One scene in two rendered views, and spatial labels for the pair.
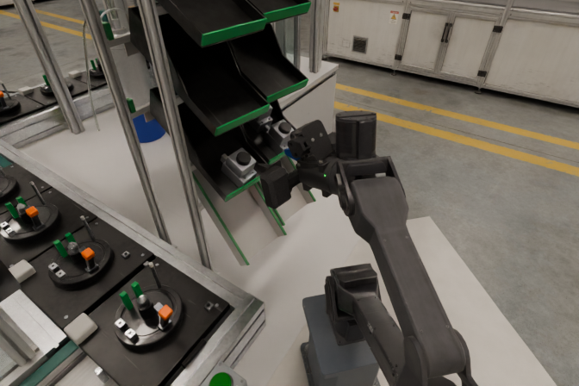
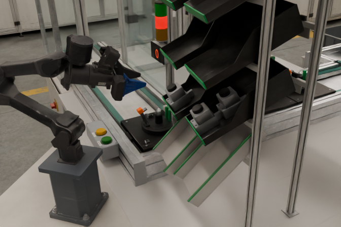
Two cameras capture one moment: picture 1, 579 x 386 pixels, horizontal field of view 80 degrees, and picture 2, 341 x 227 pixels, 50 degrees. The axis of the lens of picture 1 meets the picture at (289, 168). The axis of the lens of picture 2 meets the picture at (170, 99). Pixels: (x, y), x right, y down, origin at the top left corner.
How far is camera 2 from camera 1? 131 cm
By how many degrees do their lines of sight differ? 95
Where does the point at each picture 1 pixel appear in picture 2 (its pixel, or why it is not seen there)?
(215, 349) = (125, 144)
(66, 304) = not seen: hidden behind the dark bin
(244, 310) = (136, 156)
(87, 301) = not seen: hidden behind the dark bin
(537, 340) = not seen: outside the picture
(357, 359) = (55, 153)
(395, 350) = (24, 98)
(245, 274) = (180, 188)
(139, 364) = (137, 121)
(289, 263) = (172, 215)
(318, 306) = (92, 151)
